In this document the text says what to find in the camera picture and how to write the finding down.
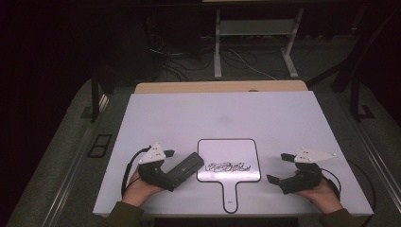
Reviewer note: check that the wooden table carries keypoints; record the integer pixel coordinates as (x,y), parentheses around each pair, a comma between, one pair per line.
(220,86)

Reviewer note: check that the black upright stand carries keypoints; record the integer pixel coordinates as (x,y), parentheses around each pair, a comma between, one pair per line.
(355,97)
(94,101)

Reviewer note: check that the person's left hand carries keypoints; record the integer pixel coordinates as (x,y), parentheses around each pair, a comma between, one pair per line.
(135,190)

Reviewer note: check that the metal floor rail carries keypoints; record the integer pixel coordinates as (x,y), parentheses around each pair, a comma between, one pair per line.
(71,176)
(378,164)

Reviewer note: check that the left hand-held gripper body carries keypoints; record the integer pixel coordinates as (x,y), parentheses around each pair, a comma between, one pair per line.
(151,154)

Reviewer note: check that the white metal stand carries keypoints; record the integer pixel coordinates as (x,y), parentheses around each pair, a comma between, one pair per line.
(217,47)

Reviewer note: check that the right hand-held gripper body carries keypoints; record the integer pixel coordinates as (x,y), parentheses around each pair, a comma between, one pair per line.
(302,181)

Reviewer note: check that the black whiteboard eraser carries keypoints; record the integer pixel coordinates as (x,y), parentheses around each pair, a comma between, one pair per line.
(189,164)

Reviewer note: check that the person's right hand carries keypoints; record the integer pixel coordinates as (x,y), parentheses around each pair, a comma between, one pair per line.
(324,198)

